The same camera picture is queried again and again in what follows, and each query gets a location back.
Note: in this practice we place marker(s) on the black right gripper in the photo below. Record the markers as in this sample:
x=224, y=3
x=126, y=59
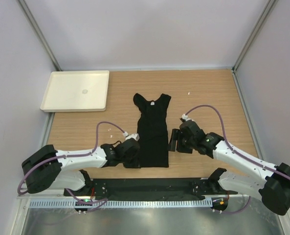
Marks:
x=174, y=136

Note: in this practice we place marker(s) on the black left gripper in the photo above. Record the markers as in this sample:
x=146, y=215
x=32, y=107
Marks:
x=135, y=163

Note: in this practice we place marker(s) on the black tank top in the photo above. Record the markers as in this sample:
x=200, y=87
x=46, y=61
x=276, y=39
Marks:
x=153, y=131

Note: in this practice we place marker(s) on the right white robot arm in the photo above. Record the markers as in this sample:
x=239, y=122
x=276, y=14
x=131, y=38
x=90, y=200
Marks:
x=264, y=181

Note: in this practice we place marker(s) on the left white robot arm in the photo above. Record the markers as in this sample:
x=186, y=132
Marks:
x=51, y=168

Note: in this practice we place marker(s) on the white plastic tray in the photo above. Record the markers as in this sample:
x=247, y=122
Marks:
x=76, y=91

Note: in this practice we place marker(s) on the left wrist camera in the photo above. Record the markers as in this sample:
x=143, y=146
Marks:
x=130, y=136

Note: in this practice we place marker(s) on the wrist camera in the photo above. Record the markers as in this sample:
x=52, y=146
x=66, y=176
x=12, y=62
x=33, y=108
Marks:
x=130, y=136
x=185, y=118

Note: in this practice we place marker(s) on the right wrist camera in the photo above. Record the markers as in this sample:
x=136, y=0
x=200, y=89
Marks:
x=185, y=118

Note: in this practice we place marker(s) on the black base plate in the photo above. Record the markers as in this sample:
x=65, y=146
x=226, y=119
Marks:
x=161, y=189

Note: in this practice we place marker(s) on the slotted cable duct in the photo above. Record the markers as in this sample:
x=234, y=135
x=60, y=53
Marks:
x=71, y=203

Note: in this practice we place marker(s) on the aluminium rail front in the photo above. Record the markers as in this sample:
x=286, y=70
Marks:
x=41, y=196

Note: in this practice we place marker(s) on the left aluminium frame post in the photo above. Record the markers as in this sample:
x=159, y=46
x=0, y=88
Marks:
x=32, y=21

